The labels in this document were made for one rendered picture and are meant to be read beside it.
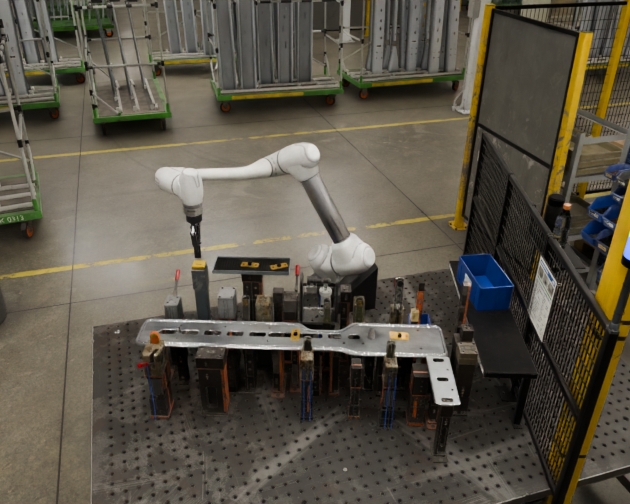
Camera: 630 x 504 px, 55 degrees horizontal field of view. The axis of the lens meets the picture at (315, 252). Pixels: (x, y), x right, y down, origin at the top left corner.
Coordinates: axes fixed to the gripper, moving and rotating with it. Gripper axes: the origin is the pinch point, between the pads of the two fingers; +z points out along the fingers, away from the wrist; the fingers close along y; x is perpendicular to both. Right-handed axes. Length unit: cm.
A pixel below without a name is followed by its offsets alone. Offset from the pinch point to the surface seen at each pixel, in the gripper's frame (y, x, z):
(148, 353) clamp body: 56, -11, 17
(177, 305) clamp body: 20.6, -6.8, 17.6
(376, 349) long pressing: 42, 85, 23
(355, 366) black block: 52, 75, 24
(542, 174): -172, 221, 26
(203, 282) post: 3.2, 2.2, 15.8
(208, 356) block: 53, 13, 20
